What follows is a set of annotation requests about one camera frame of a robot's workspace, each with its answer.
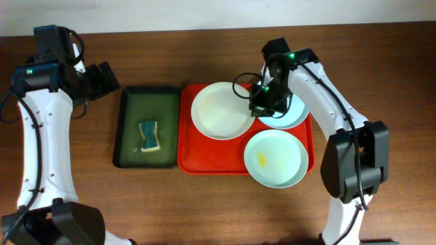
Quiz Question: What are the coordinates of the white plate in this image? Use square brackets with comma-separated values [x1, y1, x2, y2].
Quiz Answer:
[191, 82, 255, 140]

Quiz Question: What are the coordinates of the dark green tray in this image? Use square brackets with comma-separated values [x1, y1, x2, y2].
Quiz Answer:
[112, 86, 181, 169]

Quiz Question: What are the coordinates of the pale green plate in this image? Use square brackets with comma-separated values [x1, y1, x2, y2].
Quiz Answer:
[243, 129, 309, 189]

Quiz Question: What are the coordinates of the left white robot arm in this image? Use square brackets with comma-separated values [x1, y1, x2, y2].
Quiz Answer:
[1, 25, 127, 244]

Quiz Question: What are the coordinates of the light blue plate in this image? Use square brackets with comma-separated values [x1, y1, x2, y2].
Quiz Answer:
[257, 81, 309, 129]

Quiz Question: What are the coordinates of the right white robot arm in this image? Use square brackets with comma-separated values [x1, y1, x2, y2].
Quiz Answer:
[249, 37, 390, 244]

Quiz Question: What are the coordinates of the red plastic tray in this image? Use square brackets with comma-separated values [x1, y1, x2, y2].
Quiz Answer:
[176, 83, 316, 176]

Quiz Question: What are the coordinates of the green yellow sponge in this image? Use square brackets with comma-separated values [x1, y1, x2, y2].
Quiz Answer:
[138, 120, 161, 152]

